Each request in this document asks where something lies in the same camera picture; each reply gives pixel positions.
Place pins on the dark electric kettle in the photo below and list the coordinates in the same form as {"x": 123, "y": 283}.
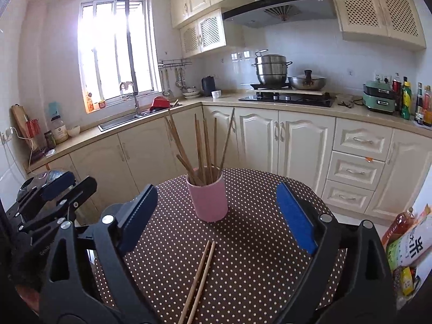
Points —
{"x": 208, "y": 87}

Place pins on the steel steamer pot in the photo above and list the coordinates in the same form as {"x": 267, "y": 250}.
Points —
{"x": 270, "y": 71}

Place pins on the metal kitchen faucet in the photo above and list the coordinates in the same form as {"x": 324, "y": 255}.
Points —
{"x": 136, "y": 101}

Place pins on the kitchen window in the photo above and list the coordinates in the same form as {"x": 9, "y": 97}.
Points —
{"x": 111, "y": 47}

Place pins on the green electric cooker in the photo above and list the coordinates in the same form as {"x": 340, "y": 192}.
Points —
{"x": 379, "y": 98}

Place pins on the red seasoning bottle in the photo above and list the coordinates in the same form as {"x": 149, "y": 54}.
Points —
{"x": 396, "y": 96}

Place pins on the small dark jar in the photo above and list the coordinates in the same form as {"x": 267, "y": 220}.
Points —
{"x": 50, "y": 140}

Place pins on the black silver rice cooker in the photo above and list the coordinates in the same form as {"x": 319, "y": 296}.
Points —
{"x": 50, "y": 177}

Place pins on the steel wok with lid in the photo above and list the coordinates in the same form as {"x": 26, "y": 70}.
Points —
{"x": 307, "y": 82}

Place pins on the hanging metal ladle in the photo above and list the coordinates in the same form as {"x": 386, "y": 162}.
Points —
{"x": 165, "y": 91}

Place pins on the wooden cutting board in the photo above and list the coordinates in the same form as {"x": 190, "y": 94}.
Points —
{"x": 19, "y": 119}

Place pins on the wall utensil rail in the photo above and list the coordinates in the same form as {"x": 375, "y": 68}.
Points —
{"x": 173, "y": 63}

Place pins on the white mug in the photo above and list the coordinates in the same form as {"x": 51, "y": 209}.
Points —
{"x": 216, "y": 94}

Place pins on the small red cup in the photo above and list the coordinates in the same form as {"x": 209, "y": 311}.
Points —
{"x": 101, "y": 105}

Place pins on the black range hood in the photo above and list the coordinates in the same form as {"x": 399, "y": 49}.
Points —
{"x": 270, "y": 10}

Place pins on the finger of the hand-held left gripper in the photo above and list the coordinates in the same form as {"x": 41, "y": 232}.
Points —
{"x": 84, "y": 187}
{"x": 55, "y": 187}

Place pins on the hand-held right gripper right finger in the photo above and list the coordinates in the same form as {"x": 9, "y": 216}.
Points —
{"x": 297, "y": 216}

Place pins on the teal box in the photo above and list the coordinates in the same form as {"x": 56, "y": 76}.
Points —
{"x": 53, "y": 109}

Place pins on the dark sauce bottle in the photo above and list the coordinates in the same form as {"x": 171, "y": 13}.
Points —
{"x": 420, "y": 108}

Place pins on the stack of white bowls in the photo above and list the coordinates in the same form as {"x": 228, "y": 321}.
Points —
{"x": 190, "y": 92}

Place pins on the pink utensil cup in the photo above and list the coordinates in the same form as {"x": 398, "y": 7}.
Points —
{"x": 209, "y": 199}

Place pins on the group of wooden chopsticks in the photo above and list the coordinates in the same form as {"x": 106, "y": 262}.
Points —
{"x": 198, "y": 148}

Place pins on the cooking oil bottle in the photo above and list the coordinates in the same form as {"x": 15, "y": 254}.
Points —
{"x": 396, "y": 229}

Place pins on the brown polka dot tablecloth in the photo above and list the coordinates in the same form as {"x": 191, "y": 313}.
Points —
{"x": 256, "y": 260}

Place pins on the orange bottle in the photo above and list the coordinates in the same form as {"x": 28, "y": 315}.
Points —
{"x": 89, "y": 104}

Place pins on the green seasoning bottle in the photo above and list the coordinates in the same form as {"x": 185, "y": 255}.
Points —
{"x": 406, "y": 103}

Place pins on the hanging metal spatula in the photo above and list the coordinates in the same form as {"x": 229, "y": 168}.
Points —
{"x": 179, "y": 79}

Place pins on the red plastic basin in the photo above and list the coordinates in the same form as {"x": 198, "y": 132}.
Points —
{"x": 159, "y": 104}

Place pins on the cream base cabinets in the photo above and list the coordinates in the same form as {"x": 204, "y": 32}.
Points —
{"x": 303, "y": 141}

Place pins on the white rice bag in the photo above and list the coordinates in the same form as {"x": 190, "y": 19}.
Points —
{"x": 410, "y": 246}

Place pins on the red mesh bag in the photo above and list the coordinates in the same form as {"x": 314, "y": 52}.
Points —
{"x": 32, "y": 129}

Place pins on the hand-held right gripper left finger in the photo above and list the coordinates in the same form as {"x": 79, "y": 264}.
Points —
{"x": 138, "y": 216}

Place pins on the black gas stove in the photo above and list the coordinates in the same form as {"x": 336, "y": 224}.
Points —
{"x": 287, "y": 99}

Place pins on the large cream lattice door cabinet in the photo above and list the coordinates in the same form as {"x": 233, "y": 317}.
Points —
{"x": 378, "y": 10}

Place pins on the small cream lattice door cabinet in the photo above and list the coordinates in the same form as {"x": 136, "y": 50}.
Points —
{"x": 209, "y": 33}

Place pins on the cream cabinet drawer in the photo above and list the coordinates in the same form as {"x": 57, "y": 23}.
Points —
{"x": 356, "y": 171}
{"x": 347, "y": 195}
{"x": 362, "y": 139}

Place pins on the yellow packet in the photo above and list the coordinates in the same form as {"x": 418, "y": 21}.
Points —
{"x": 406, "y": 281}

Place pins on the large glass jar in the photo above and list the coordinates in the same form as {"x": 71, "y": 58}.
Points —
{"x": 59, "y": 131}

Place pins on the steel kitchen sink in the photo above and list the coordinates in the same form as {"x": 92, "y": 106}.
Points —
{"x": 121, "y": 123}

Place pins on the white bowl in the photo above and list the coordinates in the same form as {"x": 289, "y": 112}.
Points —
{"x": 73, "y": 131}

